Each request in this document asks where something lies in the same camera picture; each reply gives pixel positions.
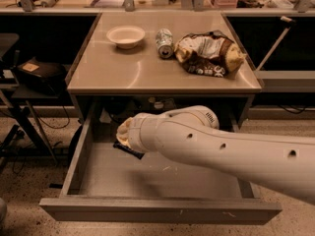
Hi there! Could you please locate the dark blue snack bar wrapper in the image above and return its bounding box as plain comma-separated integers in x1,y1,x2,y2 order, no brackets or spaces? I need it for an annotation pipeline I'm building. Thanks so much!
113,141,144,160

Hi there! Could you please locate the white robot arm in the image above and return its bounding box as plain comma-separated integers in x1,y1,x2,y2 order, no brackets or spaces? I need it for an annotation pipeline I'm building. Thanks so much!
116,105,315,205

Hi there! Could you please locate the grey open drawer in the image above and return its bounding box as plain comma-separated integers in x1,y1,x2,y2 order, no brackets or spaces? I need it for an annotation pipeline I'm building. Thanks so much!
39,102,282,224

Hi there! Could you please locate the grey counter cabinet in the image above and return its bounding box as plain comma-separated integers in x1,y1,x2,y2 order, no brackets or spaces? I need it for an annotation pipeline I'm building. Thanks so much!
68,10,261,120

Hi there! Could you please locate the black box with label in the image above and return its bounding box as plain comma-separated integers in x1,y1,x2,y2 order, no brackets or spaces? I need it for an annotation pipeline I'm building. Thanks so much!
16,58,67,95

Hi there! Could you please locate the white paper bowl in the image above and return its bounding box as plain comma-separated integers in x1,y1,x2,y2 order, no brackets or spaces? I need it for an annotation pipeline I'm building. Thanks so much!
106,26,146,49

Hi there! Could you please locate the green white soda can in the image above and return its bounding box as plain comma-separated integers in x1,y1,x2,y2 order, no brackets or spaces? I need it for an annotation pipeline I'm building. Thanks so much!
156,29,173,59

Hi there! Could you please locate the crumpled brown chip bag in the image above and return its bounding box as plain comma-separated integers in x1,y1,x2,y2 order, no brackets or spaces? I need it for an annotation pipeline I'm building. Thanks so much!
174,30,246,78

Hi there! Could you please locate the black desk frame left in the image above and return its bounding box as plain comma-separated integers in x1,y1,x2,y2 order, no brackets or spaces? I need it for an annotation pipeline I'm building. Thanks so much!
0,33,58,164

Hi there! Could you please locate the white handled stick tool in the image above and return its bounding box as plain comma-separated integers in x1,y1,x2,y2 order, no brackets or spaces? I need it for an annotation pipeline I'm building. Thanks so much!
256,16,296,72

